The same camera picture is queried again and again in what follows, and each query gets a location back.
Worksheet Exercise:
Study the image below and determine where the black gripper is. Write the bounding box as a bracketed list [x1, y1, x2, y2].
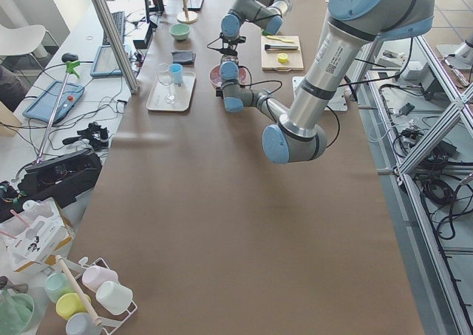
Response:
[217, 33, 246, 53]

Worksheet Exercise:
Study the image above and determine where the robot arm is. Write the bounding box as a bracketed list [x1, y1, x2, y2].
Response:
[218, 0, 293, 56]
[220, 0, 435, 163]

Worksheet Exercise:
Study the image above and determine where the light blue cup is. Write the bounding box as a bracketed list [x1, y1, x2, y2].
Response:
[169, 63, 183, 86]

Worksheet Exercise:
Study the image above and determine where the pink plastic cup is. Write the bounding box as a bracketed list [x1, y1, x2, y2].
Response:
[81, 265, 118, 292]

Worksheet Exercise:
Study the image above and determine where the white plastic cup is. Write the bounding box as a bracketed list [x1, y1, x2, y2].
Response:
[95, 281, 133, 315]

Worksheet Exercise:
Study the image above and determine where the cardboard cup box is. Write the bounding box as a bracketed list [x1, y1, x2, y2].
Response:
[1, 197, 75, 275]

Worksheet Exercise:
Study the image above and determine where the mint green plastic cup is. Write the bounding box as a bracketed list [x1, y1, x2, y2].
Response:
[44, 272, 75, 303]

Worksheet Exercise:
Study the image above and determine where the yellow plastic cup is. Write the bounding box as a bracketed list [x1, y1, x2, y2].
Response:
[55, 292, 87, 320]

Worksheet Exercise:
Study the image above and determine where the grey plastic cup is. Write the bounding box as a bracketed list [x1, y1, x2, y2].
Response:
[66, 313, 103, 335]

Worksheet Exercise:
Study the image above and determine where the pink bowl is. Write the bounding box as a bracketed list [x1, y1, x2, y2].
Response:
[209, 65, 247, 88]

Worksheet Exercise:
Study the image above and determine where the steel muddler black tip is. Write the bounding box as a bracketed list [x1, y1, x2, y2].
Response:
[264, 44, 299, 51]

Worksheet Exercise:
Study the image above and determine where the bamboo cutting board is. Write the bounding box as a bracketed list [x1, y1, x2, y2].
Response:
[261, 35, 304, 71]

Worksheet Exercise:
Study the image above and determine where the yellow plastic knife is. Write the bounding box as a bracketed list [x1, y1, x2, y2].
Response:
[266, 35, 295, 43]

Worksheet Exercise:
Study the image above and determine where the green ceramic bowl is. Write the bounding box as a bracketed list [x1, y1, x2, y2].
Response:
[169, 23, 191, 41]

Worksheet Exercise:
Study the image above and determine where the wooden mug tree stand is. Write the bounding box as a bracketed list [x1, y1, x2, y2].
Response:
[177, 0, 198, 24]

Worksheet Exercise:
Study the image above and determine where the grey folded cloth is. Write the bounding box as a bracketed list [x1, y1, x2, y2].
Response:
[171, 50, 196, 65]

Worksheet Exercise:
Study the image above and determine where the half lemon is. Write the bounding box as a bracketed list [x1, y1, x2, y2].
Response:
[277, 53, 288, 63]

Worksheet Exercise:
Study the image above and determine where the clear wine glass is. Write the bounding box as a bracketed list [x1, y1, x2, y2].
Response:
[158, 63, 176, 104]

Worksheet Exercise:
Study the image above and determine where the cream serving tray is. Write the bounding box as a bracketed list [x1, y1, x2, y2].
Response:
[146, 71, 197, 113]

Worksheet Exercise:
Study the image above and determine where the black keyboard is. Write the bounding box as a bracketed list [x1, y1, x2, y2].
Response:
[111, 11, 126, 43]

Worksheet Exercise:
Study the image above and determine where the blue teach pendant tablet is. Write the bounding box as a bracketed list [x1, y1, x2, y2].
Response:
[89, 45, 122, 78]

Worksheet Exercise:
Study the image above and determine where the green grabber stick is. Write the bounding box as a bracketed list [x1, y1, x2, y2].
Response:
[34, 53, 80, 165]

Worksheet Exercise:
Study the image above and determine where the white chair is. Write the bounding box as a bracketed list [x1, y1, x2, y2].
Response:
[1, 24, 48, 68]

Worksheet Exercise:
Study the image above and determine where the black equipment box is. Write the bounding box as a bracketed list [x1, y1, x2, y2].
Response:
[1, 149, 102, 222]

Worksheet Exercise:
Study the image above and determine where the black frame tray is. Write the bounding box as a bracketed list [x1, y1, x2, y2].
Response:
[186, 0, 204, 11]

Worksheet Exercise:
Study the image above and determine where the aluminium frame post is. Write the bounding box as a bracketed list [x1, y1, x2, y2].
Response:
[91, 0, 139, 95]

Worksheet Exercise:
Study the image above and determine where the aluminium side frame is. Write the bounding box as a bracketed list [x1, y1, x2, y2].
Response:
[352, 28, 472, 334]

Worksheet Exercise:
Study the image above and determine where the white wire cup rack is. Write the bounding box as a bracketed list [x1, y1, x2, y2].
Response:
[55, 256, 138, 334]

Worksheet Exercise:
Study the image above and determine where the wooden rack handle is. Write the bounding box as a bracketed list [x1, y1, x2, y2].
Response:
[55, 255, 102, 326]

